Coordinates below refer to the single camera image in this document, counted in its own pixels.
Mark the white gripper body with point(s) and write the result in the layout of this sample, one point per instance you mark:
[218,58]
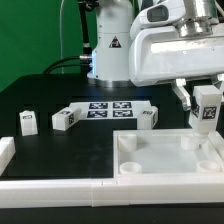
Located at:
[159,55]

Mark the white square tabletop tray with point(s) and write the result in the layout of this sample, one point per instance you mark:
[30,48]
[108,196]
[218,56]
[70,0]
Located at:
[167,151]

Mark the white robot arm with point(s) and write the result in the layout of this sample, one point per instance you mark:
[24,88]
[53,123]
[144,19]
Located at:
[120,21]

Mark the white marker tag sheet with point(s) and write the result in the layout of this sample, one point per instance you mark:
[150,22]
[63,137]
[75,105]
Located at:
[110,109]

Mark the white left fence block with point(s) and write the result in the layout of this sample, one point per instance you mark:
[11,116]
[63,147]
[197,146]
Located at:
[7,151]

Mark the white front fence bar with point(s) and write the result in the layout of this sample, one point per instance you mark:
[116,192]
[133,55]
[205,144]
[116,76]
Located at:
[165,189]

